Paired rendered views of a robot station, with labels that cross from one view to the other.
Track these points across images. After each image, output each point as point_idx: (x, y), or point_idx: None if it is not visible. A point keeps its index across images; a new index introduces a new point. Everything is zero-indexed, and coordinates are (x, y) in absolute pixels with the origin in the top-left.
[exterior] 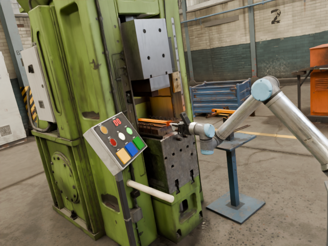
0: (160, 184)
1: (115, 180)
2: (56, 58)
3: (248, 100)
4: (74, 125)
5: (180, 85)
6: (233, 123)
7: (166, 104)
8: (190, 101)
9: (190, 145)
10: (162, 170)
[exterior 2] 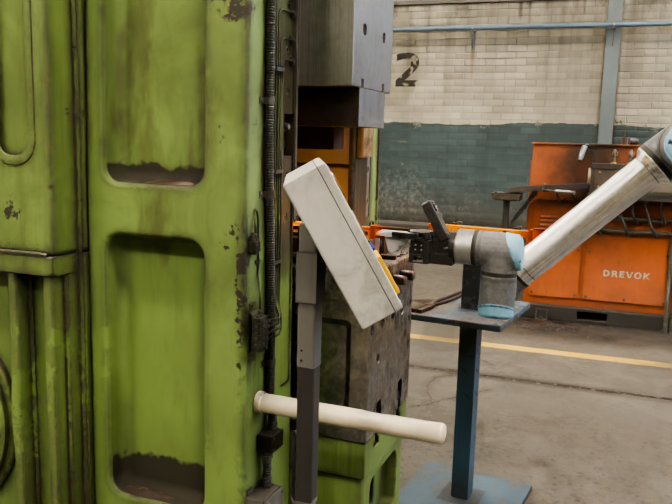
0: None
1: (298, 368)
2: None
3: (621, 180)
4: (69, 204)
5: (372, 140)
6: (569, 238)
7: None
8: (375, 195)
9: (405, 306)
10: (355, 368)
